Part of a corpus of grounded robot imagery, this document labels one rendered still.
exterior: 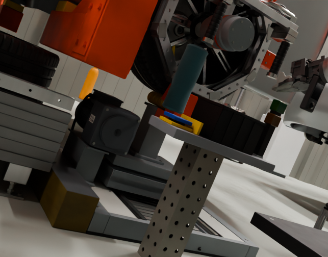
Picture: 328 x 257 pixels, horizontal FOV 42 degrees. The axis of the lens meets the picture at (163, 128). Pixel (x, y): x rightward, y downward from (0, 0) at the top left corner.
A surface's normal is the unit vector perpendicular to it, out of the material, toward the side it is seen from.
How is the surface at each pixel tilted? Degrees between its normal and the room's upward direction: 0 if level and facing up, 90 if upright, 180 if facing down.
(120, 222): 90
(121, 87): 90
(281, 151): 90
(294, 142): 90
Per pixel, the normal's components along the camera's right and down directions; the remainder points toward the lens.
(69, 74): 0.46, 0.26
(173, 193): -0.80, -0.30
